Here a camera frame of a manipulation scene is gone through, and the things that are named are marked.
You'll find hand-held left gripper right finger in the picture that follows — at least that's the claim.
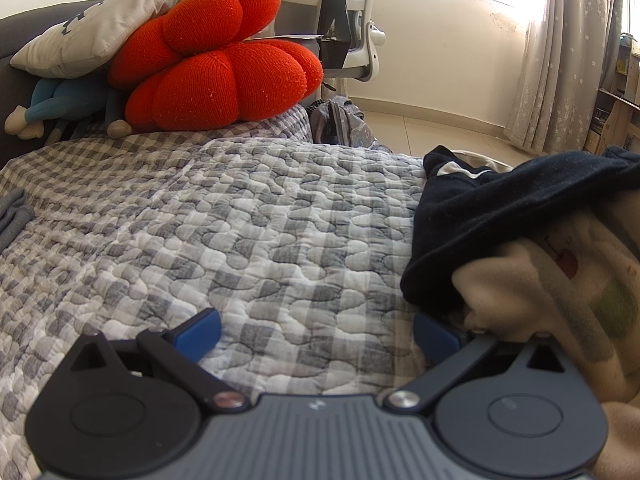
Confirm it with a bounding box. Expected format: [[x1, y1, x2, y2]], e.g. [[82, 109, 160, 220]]
[[382, 312, 583, 413]]

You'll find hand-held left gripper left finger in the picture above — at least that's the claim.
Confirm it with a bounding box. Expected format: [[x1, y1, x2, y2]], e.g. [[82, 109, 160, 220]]
[[62, 308, 251, 413]]

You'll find cream and black sweatshirt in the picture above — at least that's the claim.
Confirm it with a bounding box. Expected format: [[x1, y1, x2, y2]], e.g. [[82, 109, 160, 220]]
[[400, 145, 640, 480]]

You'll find grey quilted checked blanket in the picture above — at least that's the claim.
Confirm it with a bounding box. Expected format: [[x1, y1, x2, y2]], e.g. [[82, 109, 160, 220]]
[[0, 137, 436, 480]]

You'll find grey folded cloth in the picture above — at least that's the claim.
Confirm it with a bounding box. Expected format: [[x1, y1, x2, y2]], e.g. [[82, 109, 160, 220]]
[[0, 187, 36, 251]]

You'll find grey patterned backpack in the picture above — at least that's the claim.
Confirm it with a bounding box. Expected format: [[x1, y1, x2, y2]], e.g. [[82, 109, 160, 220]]
[[307, 95, 391, 151]]

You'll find red knitted flower cushion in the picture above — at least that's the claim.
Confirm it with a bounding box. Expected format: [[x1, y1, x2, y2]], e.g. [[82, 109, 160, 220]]
[[107, 0, 325, 132]]

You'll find blue plush doll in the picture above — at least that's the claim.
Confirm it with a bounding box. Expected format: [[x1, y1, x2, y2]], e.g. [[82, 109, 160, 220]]
[[5, 77, 133, 141]]

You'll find wooden desk with shelves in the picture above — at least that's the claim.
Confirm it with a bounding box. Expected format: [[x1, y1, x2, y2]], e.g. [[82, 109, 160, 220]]
[[582, 32, 640, 156]]

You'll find grey star-print curtain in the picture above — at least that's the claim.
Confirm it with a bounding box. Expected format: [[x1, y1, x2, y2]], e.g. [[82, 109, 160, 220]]
[[502, 0, 631, 156]]

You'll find white mesh office chair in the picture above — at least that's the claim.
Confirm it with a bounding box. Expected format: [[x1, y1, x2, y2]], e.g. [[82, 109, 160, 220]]
[[270, 0, 388, 81]]

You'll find white printed pillow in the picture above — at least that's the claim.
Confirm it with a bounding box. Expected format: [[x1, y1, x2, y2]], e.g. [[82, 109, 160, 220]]
[[9, 0, 228, 80]]

